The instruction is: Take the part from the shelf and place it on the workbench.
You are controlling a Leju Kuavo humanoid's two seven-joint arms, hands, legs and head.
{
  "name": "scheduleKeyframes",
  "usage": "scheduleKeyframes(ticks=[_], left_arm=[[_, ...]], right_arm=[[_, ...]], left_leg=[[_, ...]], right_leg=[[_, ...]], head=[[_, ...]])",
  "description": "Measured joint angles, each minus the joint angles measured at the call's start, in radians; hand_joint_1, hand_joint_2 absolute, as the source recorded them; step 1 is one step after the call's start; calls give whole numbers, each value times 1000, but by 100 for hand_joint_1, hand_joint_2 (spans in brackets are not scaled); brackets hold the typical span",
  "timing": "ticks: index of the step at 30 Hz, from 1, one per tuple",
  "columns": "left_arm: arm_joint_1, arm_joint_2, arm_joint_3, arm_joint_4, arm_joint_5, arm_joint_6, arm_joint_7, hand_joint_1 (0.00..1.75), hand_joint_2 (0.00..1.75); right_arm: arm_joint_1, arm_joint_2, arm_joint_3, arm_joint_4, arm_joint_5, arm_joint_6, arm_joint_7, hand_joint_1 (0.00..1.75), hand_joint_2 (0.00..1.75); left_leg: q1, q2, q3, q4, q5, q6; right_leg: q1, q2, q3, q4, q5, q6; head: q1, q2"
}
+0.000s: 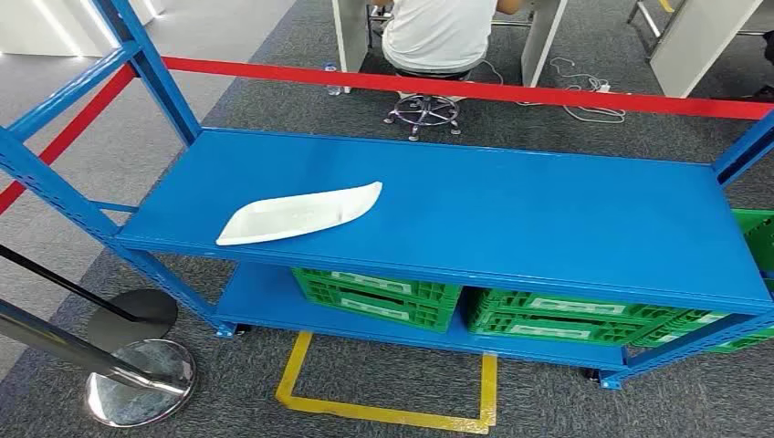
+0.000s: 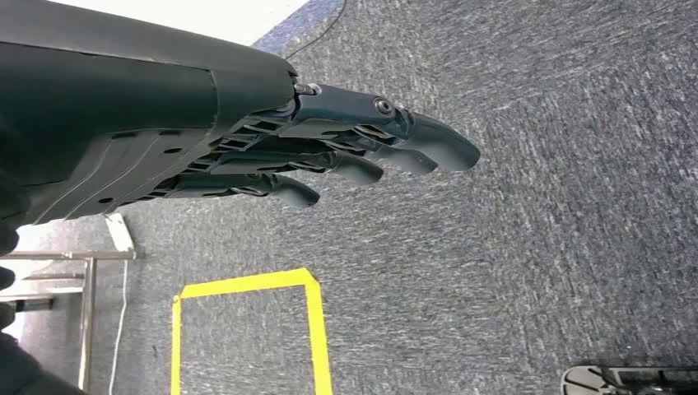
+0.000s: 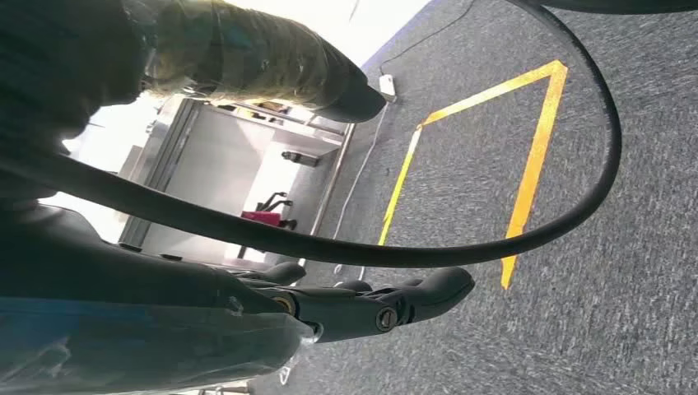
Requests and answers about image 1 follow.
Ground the open green plastic crate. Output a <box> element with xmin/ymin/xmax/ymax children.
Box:
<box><xmin>731</xmin><ymin>208</ymin><xmax>774</xmax><ymax>273</ymax></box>

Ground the black stool chrome base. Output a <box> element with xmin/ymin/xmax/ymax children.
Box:
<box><xmin>382</xmin><ymin>68</ymin><xmax>474</xmax><ymax>142</ymax></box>

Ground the black stanchion post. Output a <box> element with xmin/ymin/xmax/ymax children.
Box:
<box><xmin>0</xmin><ymin>245</ymin><xmax>180</xmax><ymax>355</ymax></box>

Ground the blue metal shelf rack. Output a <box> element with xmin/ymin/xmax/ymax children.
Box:
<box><xmin>0</xmin><ymin>0</ymin><xmax>774</xmax><ymax>391</ymax></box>

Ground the chrome stanchion post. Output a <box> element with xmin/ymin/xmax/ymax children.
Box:
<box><xmin>0</xmin><ymin>298</ymin><xmax>198</xmax><ymax>429</ymax></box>

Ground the long red barrier belt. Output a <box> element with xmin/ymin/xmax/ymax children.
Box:
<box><xmin>162</xmin><ymin>56</ymin><xmax>774</xmax><ymax>120</ymax></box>

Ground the white curved plastic part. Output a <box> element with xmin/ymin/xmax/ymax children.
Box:
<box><xmin>215</xmin><ymin>181</ymin><xmax>384</xmax><ymax>247</ymax></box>

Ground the short red barrier belt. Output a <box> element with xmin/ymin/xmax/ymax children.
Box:
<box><xmin>0</xmin><ymin>63</ymin><xmax>139</xmax><ymax>215</ymax></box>

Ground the white looped cable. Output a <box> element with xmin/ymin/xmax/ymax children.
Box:
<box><xmin>517</xmin><ymin>57</ymin><xmax>627</xmax><ymax>125</ymax></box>

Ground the person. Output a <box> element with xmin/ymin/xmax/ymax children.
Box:
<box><xmin>370</xmin><ymin>0</ymin><xmax>522</xmax><ymax>77</ymax></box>

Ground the black office chair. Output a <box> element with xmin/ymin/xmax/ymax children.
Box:
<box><xmin>752</xmin><ymin>30</ymin><xmax>774</xmax><ymax>102</ymax></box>

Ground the white desk metal frame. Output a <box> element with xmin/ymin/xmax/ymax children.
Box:
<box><xmin>626</xmin><ymin>0</ymin><xmax>774</xmax><ymax>99</ymax></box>

